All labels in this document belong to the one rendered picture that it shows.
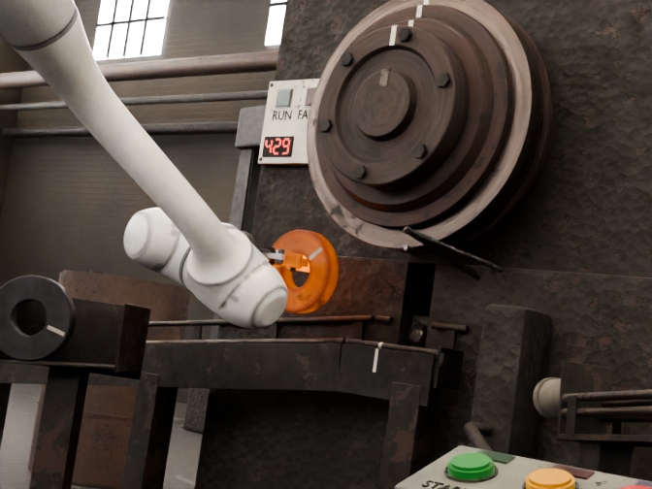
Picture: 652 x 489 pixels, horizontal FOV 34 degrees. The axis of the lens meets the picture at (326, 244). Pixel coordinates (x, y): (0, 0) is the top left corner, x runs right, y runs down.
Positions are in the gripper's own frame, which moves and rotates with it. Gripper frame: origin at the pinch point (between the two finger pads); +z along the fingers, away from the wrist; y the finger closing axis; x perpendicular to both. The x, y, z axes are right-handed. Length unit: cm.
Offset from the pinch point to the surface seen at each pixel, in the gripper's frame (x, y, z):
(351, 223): 7.7, 10.4, 0.1
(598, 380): -14, 65, -12
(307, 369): -19.2, 5.4, -1.6
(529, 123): 25, 44, 1
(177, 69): 208, -631, 550
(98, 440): -72, -218, 148
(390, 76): 32.3, 21.3, -8.0
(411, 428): -26.2, 29.3, -2.3
